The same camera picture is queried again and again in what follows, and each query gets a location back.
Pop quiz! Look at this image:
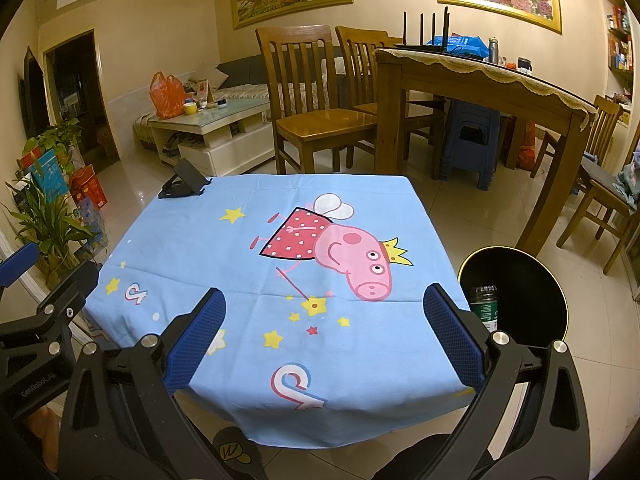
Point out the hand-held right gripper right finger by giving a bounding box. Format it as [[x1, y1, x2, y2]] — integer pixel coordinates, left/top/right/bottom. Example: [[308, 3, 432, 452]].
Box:
[[422, 282, 591, 480]]

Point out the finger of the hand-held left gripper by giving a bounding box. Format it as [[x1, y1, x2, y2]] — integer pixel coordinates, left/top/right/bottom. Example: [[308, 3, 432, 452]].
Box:
[[0, 259, 102, 357], [0, 241, 41, 289]]

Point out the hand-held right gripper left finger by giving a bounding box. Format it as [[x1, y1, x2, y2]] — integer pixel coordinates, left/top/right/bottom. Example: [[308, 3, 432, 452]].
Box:
[[59, 290, 231, 480]]

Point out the clear plastic bottle green label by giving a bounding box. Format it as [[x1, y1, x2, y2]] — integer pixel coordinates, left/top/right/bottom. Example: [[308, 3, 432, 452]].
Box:
[[467, 285, 501, 333]]

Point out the black trash bin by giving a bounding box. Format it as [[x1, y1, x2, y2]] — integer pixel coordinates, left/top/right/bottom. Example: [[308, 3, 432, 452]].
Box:
[[457, 246, 570, 351]]

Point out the person's left hand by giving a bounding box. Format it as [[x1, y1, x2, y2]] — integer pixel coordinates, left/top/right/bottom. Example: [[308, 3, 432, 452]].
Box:
[[27, 404, 62, 463]]

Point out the green bamboo potted plant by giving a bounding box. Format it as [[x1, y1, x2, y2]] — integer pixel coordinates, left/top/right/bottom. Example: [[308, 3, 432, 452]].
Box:
[[5, 175, 108, 286]]

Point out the blue patterned box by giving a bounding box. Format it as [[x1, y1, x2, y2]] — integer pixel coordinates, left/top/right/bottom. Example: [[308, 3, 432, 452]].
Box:
[[75, 195, 111, 256]]

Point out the blue gift bag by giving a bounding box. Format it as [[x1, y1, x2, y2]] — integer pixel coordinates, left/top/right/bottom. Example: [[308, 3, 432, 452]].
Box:
[[17, 149, 71, 206]]

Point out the blue cartoon pig tablecloth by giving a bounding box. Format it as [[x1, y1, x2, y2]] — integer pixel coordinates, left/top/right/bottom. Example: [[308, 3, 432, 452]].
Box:
[[82, 174, 481, 448]]

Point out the red gift box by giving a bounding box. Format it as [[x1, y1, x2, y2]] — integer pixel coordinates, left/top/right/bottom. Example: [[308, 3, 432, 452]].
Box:
[[69, 164, 109, 211]]

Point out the black cartoon slipper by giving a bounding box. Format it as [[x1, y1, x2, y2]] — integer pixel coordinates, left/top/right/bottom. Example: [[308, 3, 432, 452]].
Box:
[[212, 427, 262, 480]]

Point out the person's dark trouser leg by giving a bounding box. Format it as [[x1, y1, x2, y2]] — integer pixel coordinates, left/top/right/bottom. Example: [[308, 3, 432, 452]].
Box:
[[372, 432, 453, 480]]

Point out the trailing pothos plant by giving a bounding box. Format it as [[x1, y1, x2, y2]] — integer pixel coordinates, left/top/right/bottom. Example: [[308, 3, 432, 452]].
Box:
[[22, 117, 83, 171]]

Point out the black phone stand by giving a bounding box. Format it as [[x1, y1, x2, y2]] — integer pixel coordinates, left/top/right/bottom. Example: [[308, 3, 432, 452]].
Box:
[[158, 158, 211, 200]]

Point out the blue plastic stool stack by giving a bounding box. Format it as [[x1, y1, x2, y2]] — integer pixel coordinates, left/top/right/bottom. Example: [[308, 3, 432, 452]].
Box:
[[440, 99, 503, 191]]

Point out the black television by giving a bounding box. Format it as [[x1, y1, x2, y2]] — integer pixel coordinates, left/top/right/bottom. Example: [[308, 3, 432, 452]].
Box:
[[19, 46, 38, 138]]

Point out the wooden chair with clothes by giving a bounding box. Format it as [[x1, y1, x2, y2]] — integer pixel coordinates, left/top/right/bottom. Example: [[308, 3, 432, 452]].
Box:
[[556, 150, 640, 276]]

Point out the orange bag under table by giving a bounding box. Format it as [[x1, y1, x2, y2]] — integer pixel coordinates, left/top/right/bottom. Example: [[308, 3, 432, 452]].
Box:
[[517, 120, 538, 170]]

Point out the white coffee table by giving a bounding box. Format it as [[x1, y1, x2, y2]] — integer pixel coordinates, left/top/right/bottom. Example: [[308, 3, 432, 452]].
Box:
[[147, 97, 276, 177]]

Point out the grey seat cushion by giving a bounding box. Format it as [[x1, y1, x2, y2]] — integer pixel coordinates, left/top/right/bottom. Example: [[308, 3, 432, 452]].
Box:
[[580, 160, 631, 201]]

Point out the orange plastic bag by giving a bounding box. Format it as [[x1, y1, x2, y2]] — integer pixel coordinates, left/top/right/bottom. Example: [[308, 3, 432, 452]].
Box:
[[150, 71, 187, 120]]

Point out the pile of clothes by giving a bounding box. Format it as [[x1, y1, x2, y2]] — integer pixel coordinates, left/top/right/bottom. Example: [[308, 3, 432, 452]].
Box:
[[617, 152, 640, 201]]

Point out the wooden dining table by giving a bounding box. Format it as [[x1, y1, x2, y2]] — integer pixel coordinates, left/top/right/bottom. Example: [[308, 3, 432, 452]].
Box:
[[374, 46, 598, 258]]

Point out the wooden dining chair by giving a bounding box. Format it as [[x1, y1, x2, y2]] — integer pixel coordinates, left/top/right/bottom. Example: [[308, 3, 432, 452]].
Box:
[[334, 25, 446, 161], [255, 25, 378, 176], [530, 95, 625, 181]]

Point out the beige lace table cover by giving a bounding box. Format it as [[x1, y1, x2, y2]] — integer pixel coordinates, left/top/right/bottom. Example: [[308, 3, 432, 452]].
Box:
[[375, 46, 598, 133]]

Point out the beige sofa cushion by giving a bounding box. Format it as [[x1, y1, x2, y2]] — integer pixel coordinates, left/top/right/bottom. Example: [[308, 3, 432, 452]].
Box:
[[192, 62, 231, 95]]

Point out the dark sofa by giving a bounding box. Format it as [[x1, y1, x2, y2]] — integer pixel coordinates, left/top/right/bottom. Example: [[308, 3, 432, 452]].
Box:
[[132, 52, 351, 151]]

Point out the black router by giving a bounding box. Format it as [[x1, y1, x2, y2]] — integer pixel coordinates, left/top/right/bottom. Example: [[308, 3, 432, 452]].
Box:
[[392, 7, 453, 54]]

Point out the blue plastic bag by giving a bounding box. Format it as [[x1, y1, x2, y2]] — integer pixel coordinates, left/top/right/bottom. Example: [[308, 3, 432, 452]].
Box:
[[431, 35, 492, 59]]

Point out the wall shelf with items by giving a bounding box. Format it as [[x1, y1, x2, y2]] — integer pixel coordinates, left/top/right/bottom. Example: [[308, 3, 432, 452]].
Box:
[[602, 0, 636, 126]]

